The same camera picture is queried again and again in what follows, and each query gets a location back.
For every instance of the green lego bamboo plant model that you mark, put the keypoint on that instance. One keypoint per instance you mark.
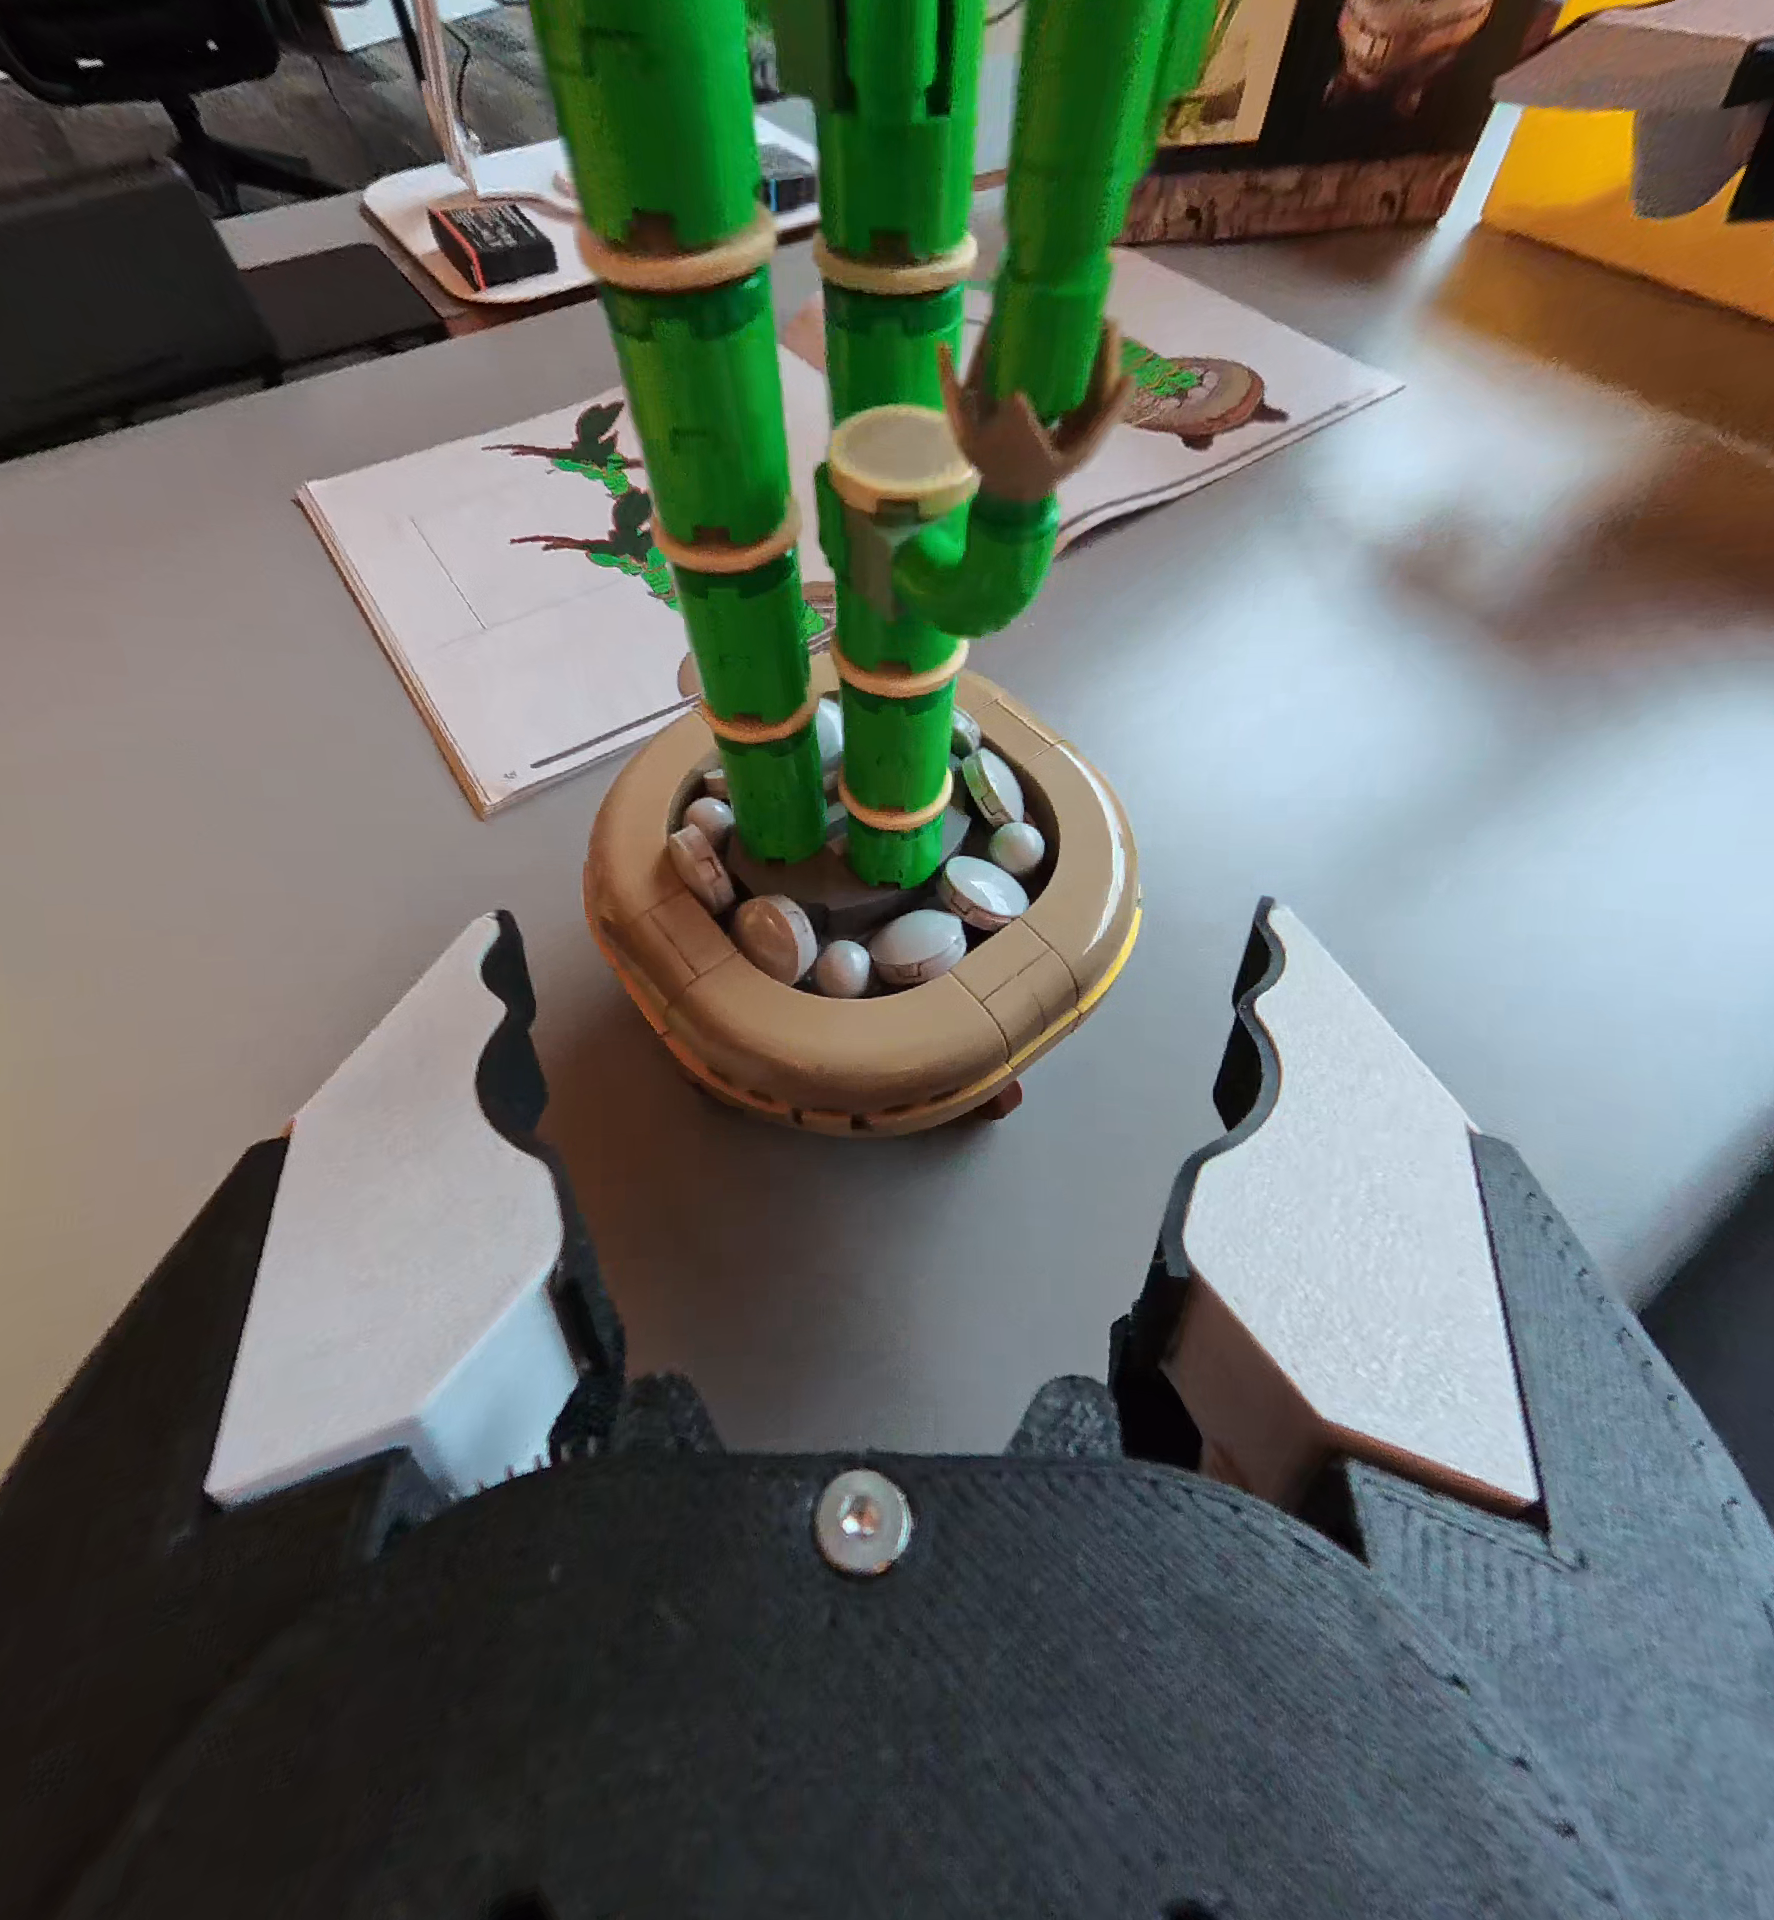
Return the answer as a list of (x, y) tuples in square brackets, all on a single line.
[(857, 1050)]

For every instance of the lego instruction booklet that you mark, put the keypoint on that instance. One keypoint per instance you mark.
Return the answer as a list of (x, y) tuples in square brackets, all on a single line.
[(497, 630)]

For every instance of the yellow parts bin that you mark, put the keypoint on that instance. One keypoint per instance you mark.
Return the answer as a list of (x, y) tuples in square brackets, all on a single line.
[(1576, 194)]

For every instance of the black office chair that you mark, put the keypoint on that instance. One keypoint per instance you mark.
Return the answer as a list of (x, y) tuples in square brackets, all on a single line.
[(78, 300), (123, 46)]

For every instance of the black battery with red edge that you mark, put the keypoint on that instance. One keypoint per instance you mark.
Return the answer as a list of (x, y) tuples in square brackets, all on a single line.
[(490, 239)]

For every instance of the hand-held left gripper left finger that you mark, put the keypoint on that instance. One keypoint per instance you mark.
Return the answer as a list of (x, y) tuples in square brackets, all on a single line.
[(408, 1274)]

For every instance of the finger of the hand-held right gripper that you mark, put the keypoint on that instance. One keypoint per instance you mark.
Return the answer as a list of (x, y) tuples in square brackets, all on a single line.
[(1638, 68)]

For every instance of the black lego set box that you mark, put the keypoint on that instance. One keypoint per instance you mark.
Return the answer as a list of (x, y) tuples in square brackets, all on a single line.
[(1351, 194)]

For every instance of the white stand base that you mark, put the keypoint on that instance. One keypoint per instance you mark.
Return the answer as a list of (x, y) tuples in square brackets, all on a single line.
[(421, 194)]

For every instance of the black battery with blue edge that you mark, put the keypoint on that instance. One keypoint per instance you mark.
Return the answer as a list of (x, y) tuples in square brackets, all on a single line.
[(790, 189)]

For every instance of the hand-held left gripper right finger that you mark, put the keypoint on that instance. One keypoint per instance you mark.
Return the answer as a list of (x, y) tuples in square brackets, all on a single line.
[(1351, 1274)]

